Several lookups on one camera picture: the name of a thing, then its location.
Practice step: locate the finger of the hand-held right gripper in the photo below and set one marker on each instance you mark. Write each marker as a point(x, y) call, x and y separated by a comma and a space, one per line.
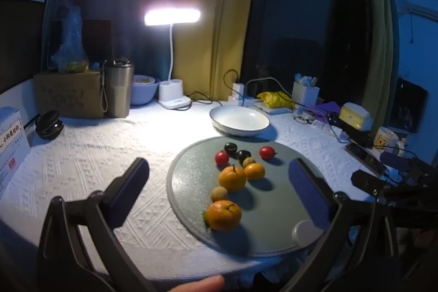
point(366, 181)
point(393, 160)

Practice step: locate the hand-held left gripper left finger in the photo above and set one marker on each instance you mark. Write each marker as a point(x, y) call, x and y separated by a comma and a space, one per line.
point(131, 184)

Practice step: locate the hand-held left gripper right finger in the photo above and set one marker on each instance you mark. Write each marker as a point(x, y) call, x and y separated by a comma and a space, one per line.
point(308, 191)

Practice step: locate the grey round tray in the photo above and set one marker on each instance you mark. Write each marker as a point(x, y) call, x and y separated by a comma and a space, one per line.
point(273, 210)

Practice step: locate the red cherry tomato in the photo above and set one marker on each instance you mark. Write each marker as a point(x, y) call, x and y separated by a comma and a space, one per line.
point(267, 152)
point(221, 157)

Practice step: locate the small orange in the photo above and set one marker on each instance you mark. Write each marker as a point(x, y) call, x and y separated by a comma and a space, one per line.
point(254, 171)

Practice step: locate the small green citrus fruit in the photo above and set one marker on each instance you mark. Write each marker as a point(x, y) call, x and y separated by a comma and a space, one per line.
point(249, 161)

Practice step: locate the large orange with stem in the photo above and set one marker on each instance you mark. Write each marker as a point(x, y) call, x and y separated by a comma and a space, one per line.
point(232, 178)

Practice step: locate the large orange with leaf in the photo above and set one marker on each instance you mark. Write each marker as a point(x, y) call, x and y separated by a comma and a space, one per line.
point(223, 216)

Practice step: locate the small yellow citrus fruit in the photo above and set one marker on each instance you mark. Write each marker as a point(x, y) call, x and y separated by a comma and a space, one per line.
point(219, 194)

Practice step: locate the white plate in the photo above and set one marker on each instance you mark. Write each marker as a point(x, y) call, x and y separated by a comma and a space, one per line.
point(239, 121)

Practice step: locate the person's left hand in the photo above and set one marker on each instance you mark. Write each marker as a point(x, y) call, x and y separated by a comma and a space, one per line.
point(195, 285)

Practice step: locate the white mug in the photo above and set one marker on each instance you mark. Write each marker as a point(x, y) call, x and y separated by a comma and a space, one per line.
point(385, 139)

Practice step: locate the black smartphone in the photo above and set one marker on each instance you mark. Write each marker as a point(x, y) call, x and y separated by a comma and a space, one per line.
point(366, 158)

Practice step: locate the white tablecloth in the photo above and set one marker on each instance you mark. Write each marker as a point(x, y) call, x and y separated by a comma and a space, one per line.
point(102, 155)

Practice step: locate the white round cap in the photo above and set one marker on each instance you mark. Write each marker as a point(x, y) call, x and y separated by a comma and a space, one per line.
point(306, 232)

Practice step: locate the black rectangular device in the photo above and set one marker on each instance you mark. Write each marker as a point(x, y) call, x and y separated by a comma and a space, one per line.
point(356, 134)

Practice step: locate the dark framed picture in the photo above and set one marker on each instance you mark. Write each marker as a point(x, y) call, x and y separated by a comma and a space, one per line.
point(410, 105)

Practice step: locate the yellow and white box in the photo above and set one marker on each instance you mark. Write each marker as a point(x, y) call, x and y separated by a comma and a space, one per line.
point(354, 116)

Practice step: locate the white flat package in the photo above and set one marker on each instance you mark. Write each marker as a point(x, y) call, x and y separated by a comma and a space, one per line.
point(277, 110)

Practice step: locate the purple bowl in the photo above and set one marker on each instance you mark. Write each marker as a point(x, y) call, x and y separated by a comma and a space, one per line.
point(143, 92)

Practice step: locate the steel tumbler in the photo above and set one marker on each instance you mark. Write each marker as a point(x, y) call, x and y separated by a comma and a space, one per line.
point(118, 90)

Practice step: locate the white basket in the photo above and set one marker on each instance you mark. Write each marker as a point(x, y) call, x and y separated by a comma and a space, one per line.
point(305, 94)

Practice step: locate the yellow snack bag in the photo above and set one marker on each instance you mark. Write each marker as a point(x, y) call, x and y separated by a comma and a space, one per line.
point(273, 99)

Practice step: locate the black round case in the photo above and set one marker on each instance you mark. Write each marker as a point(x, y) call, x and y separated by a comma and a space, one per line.
point(49, 126)

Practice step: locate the white power strip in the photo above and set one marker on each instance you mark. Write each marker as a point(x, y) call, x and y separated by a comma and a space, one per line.
point(248, 102)

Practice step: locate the cardboard box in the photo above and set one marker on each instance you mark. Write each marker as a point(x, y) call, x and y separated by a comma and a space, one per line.
point(68, 93)

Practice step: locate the green curtain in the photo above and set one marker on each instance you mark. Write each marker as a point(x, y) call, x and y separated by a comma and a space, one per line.
point(379, 39)

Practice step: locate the white charger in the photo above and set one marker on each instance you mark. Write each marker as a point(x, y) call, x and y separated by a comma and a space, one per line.
point(237, 89)

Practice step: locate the white printed box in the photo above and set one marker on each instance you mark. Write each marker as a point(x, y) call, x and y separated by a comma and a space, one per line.
point(12, 148)

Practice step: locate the dark box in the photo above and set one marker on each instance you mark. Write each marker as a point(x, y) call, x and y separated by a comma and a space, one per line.
point(99, 39)

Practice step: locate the clear plastic bag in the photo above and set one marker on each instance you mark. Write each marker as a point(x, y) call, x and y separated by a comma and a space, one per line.
point(70, 39)

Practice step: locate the white desk lamp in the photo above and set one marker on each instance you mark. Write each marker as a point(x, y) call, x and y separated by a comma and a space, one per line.
point(172, 16)

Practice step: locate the yellow curtain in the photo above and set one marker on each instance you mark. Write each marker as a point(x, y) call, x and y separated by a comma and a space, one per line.
point(212, 21)

